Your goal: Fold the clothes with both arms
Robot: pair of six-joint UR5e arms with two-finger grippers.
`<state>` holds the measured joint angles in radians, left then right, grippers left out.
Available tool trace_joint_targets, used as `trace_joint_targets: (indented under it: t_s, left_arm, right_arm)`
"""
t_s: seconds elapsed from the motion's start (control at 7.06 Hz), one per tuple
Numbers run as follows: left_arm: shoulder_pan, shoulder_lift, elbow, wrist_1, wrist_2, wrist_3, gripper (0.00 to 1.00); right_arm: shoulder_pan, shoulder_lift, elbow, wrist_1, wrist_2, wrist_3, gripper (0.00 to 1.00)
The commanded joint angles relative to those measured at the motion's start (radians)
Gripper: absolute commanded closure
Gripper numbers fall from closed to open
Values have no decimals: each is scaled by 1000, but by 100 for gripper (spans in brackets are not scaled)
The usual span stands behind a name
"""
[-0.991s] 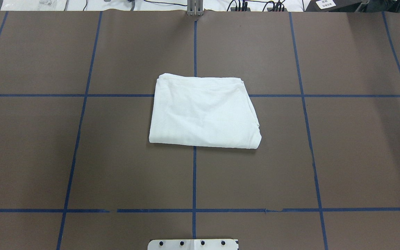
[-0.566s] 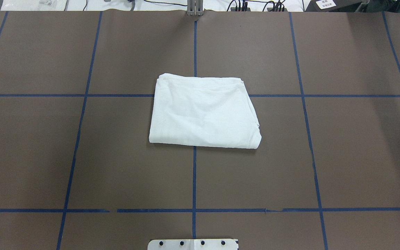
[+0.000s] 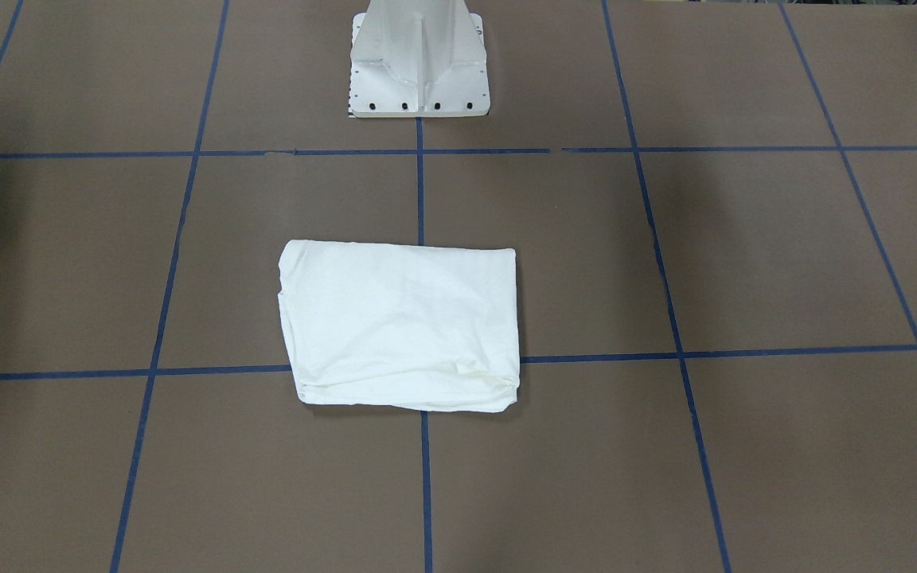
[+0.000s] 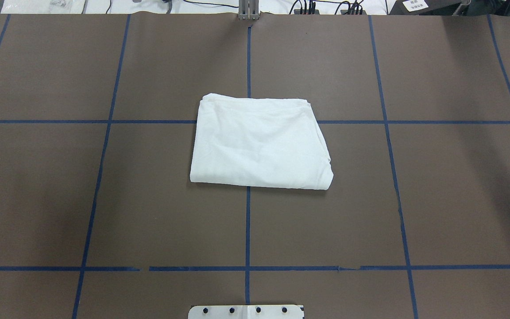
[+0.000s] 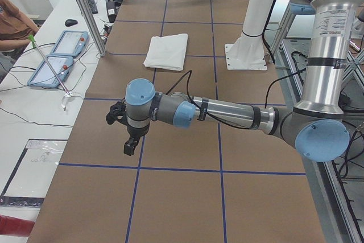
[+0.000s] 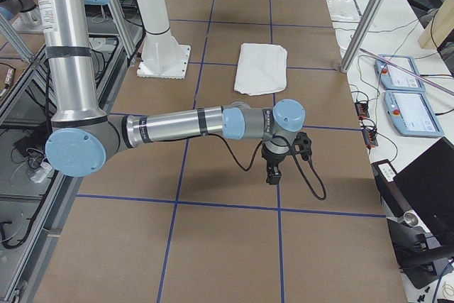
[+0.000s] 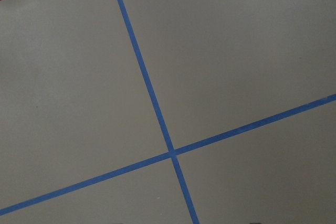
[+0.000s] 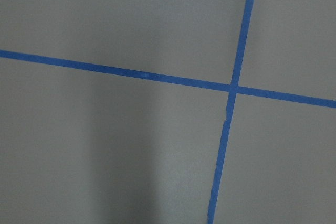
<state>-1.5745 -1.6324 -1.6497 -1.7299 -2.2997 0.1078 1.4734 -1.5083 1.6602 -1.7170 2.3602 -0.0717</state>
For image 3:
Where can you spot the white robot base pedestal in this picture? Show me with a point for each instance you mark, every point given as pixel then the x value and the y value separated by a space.
pixel 418 60

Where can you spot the white long-sleeve printed shirt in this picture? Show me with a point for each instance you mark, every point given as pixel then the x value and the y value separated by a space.
pixel 424 328

